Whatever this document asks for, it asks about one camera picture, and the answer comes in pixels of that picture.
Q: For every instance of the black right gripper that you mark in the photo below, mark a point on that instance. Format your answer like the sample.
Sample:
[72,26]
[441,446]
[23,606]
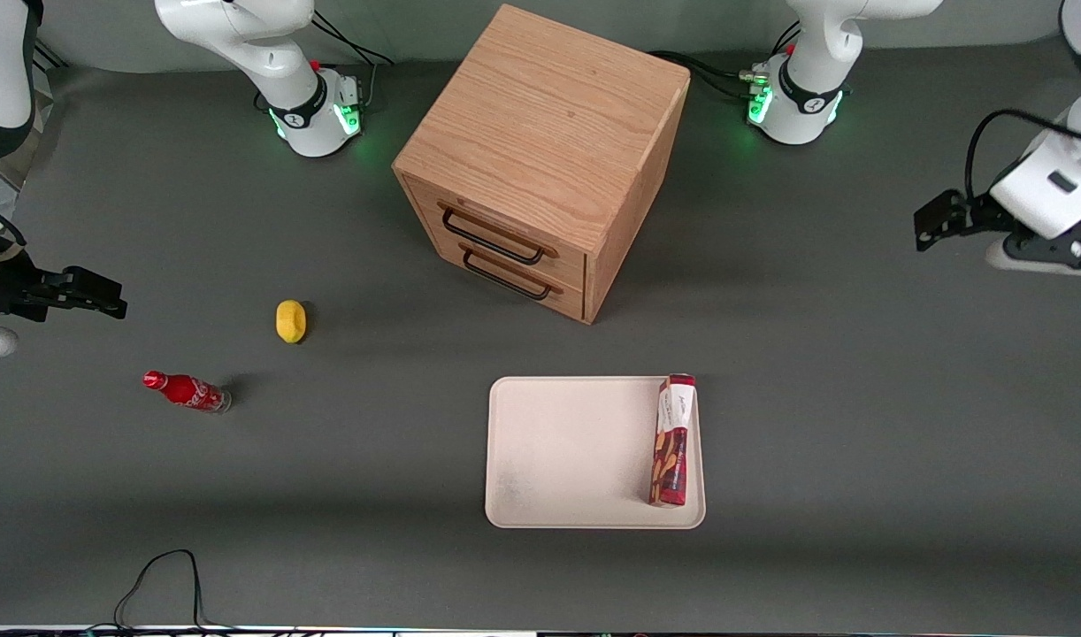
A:
[1,287]

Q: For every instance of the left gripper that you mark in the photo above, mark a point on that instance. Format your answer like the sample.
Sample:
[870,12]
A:
[977,214]

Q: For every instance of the red cookie box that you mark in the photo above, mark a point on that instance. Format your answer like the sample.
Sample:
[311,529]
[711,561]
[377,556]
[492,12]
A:
[671,442]

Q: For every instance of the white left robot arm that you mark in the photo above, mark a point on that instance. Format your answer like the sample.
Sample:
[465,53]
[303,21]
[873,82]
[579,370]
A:
[806,97]

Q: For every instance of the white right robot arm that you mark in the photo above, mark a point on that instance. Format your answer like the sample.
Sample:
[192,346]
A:
[240,35]

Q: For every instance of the white plastic tray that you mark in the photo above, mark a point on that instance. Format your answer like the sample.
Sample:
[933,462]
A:
[576,451]

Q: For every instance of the red cola bottle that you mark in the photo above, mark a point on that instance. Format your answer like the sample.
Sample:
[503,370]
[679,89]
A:
[187,390]

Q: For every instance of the yellow lemon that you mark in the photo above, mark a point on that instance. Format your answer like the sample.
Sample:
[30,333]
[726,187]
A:
[291,321]

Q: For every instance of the wooden drawer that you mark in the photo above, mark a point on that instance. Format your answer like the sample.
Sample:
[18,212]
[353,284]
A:
[505,221]
[554,299]

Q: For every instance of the wooden drawer cabinet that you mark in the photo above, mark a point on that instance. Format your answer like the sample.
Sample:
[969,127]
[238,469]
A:
[549,115]

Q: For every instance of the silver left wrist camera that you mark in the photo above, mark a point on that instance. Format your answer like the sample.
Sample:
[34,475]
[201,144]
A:
[1036,258]

